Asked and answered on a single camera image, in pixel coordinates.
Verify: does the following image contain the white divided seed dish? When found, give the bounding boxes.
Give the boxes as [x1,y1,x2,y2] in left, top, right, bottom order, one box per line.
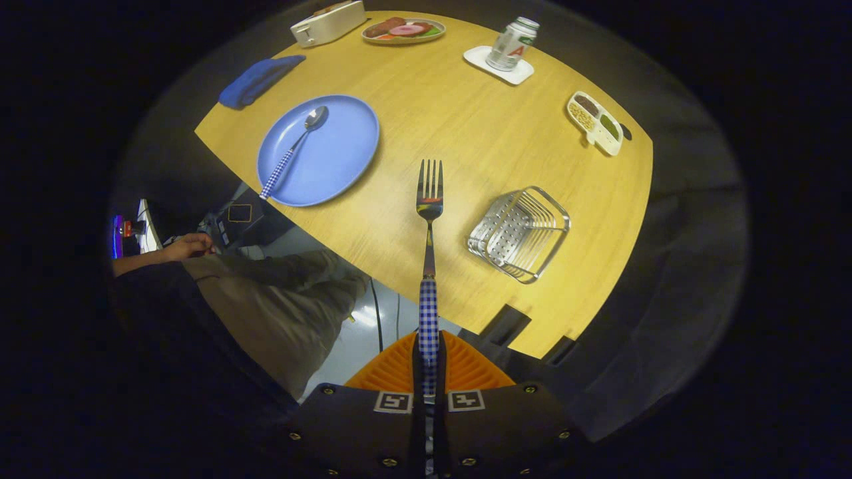
[566,91,624,157]

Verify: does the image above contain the spoon with checked handle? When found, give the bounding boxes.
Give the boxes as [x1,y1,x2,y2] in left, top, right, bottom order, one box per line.
[259,105,329,201]

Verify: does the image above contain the metal wire cutlery basket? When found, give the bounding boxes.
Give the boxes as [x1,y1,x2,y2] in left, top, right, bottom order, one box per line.
[466,186,572,285]

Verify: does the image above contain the person's beige trousers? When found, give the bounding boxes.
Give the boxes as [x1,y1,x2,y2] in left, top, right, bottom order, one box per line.
[180,249,370,400]

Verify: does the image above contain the fork with checked handle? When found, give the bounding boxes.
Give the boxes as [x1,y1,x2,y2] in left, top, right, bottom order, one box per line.
[416,158,445,476]

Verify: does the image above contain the white square coaster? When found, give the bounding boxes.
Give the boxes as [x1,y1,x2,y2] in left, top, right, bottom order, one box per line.
[463,45,535,86]

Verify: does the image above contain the black floor cable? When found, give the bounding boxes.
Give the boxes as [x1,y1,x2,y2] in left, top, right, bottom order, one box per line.
[369,279,388,353]

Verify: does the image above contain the plate of sandwich fillings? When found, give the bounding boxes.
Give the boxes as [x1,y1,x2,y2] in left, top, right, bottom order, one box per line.
[361,16,447,45]

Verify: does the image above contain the blue folded cloth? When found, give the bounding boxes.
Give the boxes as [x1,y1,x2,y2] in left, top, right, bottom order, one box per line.
[218,55,307,110]

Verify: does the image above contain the blue round plate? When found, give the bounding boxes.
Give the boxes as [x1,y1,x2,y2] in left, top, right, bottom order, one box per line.
[256,94,381,208]

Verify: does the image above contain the person's dark top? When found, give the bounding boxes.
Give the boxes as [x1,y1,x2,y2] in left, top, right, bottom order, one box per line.
[110,266,300,426]

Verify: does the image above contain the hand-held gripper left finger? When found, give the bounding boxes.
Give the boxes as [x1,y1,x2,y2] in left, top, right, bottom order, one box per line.
[266,331,427,479]

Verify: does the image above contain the open laptop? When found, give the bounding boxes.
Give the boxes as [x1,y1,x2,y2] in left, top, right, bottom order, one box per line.
[110,198,164,260]

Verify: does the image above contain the black table clamp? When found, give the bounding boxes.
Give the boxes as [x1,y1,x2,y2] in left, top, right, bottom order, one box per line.
[478,304,532,347]
[542,335,578,365]

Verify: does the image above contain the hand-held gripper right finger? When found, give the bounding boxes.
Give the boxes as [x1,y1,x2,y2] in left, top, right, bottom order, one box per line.
[439,331,590,479]

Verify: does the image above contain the white toaster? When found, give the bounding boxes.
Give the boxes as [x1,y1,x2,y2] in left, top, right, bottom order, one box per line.
[290,0,368,49]

